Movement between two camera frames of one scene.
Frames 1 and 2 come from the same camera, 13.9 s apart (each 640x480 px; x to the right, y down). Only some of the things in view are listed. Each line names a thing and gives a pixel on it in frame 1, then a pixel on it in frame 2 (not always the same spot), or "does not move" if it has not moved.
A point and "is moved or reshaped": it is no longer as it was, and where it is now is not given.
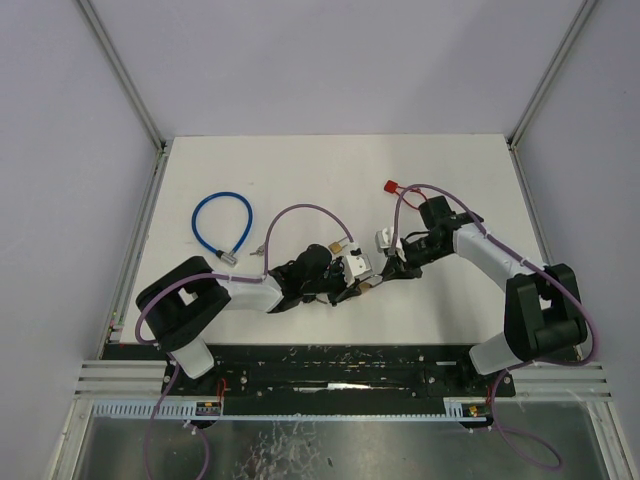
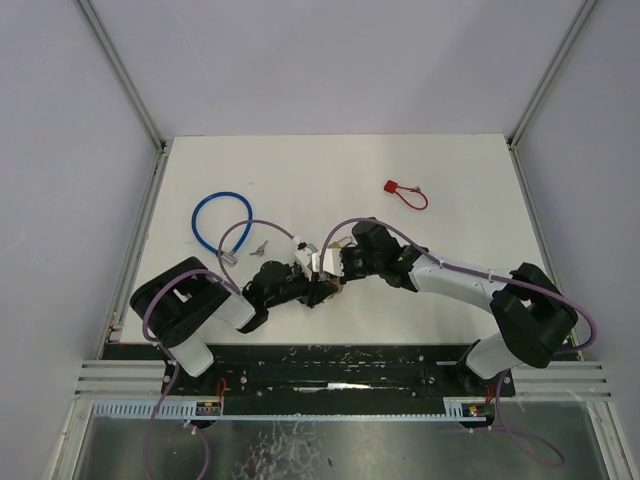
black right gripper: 406,252 -> 347,263
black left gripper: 341,283 -> 310,288
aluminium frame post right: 581,20 does not move
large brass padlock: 364,286 is moved or reshaped
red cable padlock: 392,186 does not move
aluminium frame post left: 117,66 does not move
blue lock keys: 260,251 does not move
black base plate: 325,373 does not move
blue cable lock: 231,260 does not move
